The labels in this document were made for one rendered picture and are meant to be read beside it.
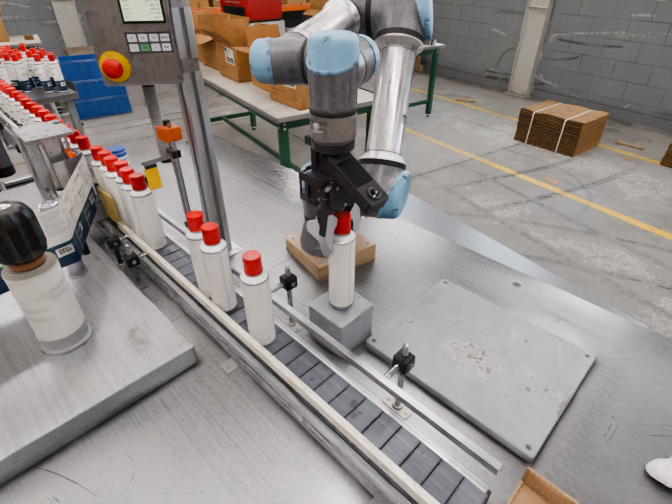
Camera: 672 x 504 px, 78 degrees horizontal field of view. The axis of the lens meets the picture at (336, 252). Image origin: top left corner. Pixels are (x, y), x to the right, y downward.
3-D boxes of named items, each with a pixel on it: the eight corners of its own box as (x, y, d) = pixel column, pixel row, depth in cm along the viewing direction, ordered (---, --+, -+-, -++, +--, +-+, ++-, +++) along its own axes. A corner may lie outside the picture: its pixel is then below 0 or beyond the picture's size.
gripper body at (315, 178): (329, 188, 80) (328, 126, 73) (362, 203, 75) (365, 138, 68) (298, 202, 75) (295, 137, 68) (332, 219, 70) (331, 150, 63)
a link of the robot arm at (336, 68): (368, 29, 61) (351, 38, 55) (365, 105, 67) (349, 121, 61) (318, 27, 63) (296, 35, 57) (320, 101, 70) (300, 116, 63)
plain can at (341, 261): (323, 300, 86) (321, 214, 74) (341, 289, 89) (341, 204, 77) (341, 313, 83) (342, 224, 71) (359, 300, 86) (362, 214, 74)
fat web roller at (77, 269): (65, 272, 101) (33, 204, 91) (84, 264, 104) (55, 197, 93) (71, 280, 99) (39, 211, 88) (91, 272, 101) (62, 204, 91)
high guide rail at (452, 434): (140, 202, 117) (138, 198, 116) (144, 201, 117) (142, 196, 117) (495, 476, 54) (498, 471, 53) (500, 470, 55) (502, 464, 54)
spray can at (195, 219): (195, 291, 95) (175, 213, 84) (215, 281, 98) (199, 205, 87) (207, 302, 92) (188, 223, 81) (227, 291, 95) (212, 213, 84)
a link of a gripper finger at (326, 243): (309, 246, 80) (317, 200, 76) (331, 259, 76) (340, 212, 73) (297, 249, 78) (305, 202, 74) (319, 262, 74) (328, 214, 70)
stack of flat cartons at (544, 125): (511, 139, 432) (519, 107, 414) (539, 128, 459) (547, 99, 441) (573, 157, 390) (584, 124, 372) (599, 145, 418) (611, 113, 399)
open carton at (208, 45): (188, 66, 354) (179, 17, 332) (235, 60, 376) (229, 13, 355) (207, 74, 329) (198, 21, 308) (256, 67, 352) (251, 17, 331)
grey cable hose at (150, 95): (157, 161, 108) (135, 75, 96) (170, 157, 110) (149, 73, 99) (163, 165, 106) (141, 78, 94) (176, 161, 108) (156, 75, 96)
